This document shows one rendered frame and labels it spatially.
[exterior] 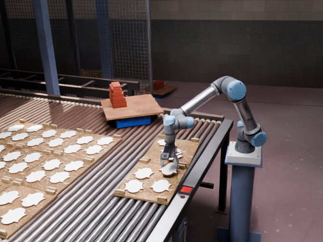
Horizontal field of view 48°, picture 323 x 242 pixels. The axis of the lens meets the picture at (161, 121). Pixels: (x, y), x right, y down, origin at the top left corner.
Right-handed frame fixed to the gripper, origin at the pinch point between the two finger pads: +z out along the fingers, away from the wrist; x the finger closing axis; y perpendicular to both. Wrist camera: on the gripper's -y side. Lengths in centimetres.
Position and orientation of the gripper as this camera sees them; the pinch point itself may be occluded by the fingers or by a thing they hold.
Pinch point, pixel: (168, 168)
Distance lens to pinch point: 240.9
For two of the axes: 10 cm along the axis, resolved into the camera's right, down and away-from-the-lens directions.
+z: 0.2, 9.3, 3.7
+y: 3.2, -3.5, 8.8
